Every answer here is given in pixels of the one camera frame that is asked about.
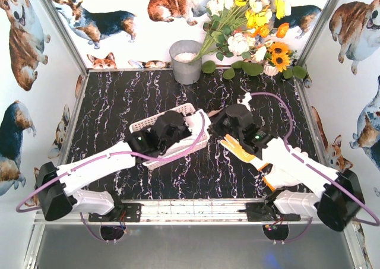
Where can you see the small sunflower pot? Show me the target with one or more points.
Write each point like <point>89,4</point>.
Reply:
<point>279,58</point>

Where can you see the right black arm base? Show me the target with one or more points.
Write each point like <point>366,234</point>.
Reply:
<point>258,211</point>

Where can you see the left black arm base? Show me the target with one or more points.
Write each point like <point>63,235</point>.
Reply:
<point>128,212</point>

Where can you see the white perforated storage basket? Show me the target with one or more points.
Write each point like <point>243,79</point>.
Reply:
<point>145,142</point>

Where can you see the grey metal bucket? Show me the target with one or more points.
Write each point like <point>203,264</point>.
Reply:
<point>186,64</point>

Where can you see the cream glove red cuff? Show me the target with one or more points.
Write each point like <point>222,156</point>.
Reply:
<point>214,112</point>

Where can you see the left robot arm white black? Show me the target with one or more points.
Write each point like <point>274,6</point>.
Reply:
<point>60,189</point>

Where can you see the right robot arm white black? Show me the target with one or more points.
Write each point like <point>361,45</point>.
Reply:
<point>299,184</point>

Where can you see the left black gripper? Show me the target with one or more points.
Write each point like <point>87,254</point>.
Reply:
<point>184,128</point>

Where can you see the white glove orange cuff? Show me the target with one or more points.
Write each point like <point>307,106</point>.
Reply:
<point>284,165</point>

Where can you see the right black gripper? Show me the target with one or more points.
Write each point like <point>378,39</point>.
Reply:
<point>222,123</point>

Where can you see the aluminium front rail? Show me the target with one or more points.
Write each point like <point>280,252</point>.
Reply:
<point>194,212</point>

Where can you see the artificial flower bouquet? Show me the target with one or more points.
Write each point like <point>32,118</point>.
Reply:
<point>241,27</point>

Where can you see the yellow dotted work glove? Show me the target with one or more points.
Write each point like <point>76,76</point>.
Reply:
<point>233,145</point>

